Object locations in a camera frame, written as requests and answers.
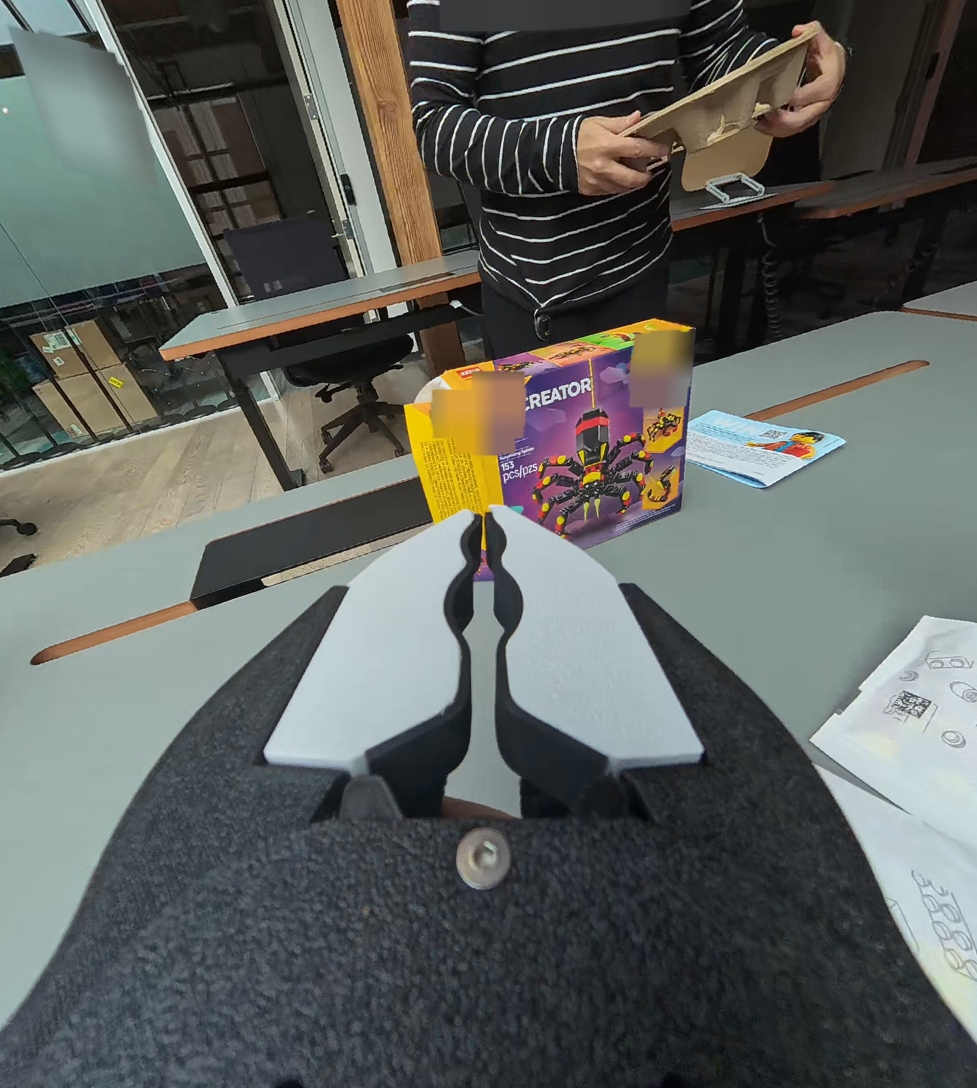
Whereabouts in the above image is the purple spider toy brick box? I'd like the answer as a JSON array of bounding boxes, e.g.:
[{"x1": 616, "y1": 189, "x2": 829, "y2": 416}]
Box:
[{"x1": 404, "y1": 320, "x2": 695, "y2": 581}]

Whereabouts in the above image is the grey desk with wooden edge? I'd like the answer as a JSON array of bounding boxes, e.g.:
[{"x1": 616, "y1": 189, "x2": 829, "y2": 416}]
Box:
[{"x1": 159, "y1": 250, "x2": 483, "y2": 494}]

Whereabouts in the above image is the brown cardboard box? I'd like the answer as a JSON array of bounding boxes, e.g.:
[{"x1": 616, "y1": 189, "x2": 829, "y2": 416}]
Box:
[
  {"x1": 29, "y1": 321, "x2": 126, "y2": 381},
  {"x1": 33, "y1": 365, "x2": 160, "y2": 440}
]

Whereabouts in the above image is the brown cardboard cup carrier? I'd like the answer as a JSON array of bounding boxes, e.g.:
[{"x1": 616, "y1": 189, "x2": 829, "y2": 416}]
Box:
[{"x1": 620, "y1": 21, "x2": 821, "y2": 192}]

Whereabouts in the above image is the black office chair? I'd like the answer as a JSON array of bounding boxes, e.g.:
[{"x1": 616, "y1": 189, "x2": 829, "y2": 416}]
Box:
[{"x1": 284, "y1": 330, "x2": 417, "y2": 475}]

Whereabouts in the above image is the clear plastic stand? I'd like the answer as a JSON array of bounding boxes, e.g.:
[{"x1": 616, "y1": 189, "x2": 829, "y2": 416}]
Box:
[{"x1": 703, "y1": 172, "x2": 767, "y2": 210}]

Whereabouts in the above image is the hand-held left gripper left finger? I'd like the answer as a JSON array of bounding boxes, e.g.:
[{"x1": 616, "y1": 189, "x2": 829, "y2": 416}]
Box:
[{"x1": 263, "y1": 510, "x2": 486, "y2": 819}]

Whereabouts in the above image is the black desk cable cover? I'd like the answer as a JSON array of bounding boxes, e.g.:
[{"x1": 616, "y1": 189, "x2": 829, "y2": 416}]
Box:
[{"x1": 191, "y1": 483, "x2": 434, "y2": 610}]

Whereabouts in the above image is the small blue leaflet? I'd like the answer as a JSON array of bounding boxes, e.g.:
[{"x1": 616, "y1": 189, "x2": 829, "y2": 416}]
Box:
[{"x1": 686, "y1": 410, "x2": 847, "y2": 489}]

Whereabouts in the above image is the dark brown desk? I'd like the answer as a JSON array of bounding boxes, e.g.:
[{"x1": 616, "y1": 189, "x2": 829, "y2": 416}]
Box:
[{"x1": 671, "y1": 151, "x2": 977, "y2": 232}]

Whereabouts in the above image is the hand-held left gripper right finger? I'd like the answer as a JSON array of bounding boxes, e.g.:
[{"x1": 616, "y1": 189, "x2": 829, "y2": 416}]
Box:
[{"x1": 485, "y1": 505, "x2": 704, "y2": 819}]

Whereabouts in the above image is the white brick-print paper bag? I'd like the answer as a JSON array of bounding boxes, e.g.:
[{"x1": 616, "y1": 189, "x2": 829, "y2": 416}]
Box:
[
  {"x1": 815, "y1": 765, "x2": 977, "y2": 1088},
  {"x1": 810, "y1": 615, "x2": 977, "y2": 860}
]

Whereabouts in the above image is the dark panel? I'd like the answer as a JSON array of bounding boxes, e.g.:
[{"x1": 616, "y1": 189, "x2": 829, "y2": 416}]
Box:
[{"x1": 223, "y1": 216, "x2": 355, "y2": 304}]

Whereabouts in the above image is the wooden pillar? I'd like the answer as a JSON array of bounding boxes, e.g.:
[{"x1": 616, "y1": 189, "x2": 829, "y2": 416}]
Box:
[{"x1": 335, "y1": 0, "x2": 466, "y2": 375}]

